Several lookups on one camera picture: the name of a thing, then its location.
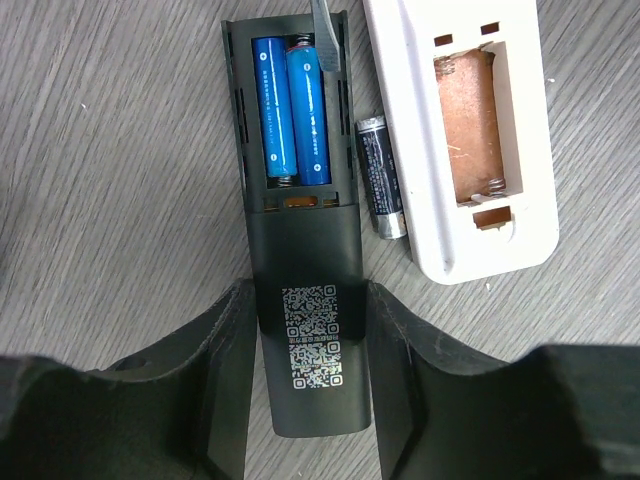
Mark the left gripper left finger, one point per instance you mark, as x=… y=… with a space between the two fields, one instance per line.
x=177 y=409

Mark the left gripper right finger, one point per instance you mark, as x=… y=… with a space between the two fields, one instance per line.
x=444 y=410

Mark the black remote blue batteries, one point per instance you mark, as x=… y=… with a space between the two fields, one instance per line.
x=305 y=249

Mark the dark AAA battery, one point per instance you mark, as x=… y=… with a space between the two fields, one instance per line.
x=380 y=177

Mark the white remote control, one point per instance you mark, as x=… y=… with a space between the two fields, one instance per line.
x=463 y=90

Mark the orange handled screwdriver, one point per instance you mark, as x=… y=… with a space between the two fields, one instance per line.
x=326 y=42

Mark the blue aaa battery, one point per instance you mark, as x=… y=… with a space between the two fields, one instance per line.
x=275 y=109
x=308 y=113

